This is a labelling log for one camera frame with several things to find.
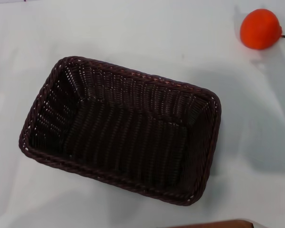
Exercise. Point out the black woven rectangular basket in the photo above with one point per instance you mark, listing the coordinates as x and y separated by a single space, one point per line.
123 133

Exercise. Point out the orange fruit with stem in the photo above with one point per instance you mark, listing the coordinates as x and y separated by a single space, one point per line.
260 28

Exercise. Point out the brown table edge strip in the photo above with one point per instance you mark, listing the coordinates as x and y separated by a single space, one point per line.
204 224

